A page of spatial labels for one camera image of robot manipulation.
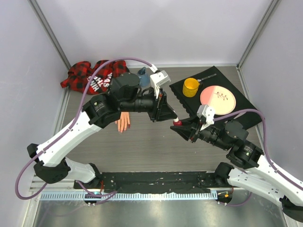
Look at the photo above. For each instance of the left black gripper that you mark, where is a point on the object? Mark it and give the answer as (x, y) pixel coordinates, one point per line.
(162, 110)

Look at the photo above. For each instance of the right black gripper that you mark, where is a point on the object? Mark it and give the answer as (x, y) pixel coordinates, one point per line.
(186, 129)

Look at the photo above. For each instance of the red nail polish bottle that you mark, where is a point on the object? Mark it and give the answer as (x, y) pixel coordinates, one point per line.
(178, 123)

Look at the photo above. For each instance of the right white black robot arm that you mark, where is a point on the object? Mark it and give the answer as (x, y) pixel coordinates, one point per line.
(249, 167)

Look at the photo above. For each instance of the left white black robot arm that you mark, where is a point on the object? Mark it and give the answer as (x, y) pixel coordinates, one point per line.
(124, 95)

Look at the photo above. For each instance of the blue ceramic jug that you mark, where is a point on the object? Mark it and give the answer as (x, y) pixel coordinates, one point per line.
(144, 77)

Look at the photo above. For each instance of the yellow mug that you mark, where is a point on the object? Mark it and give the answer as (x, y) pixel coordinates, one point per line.
(190, 87)

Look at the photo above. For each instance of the mannequin hand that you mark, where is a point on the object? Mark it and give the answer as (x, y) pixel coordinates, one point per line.
(124, 122)

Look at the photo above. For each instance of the pink cream plate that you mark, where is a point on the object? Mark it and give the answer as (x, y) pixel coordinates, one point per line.
(221, 99)

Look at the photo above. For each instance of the silver fork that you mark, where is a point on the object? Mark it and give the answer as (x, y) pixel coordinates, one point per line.
(239, 114)

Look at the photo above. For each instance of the red black plaid shirt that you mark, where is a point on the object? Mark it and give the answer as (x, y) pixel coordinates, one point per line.
(80, 73)

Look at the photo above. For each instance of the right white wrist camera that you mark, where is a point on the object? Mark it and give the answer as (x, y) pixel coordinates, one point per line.
(205, 114)

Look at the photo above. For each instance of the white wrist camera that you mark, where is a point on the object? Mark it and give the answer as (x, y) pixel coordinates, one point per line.
(158, 78)
(205, 114)

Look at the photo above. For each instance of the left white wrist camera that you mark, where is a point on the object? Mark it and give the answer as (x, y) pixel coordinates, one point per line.
(158, 78)

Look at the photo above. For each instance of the dark handled knife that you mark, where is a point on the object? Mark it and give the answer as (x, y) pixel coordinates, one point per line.
(207, 77)

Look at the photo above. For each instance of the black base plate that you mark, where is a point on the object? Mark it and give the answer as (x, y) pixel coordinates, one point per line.
(159, 182)

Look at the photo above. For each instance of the white cable duct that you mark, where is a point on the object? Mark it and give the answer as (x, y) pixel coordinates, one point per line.
(84, 196)

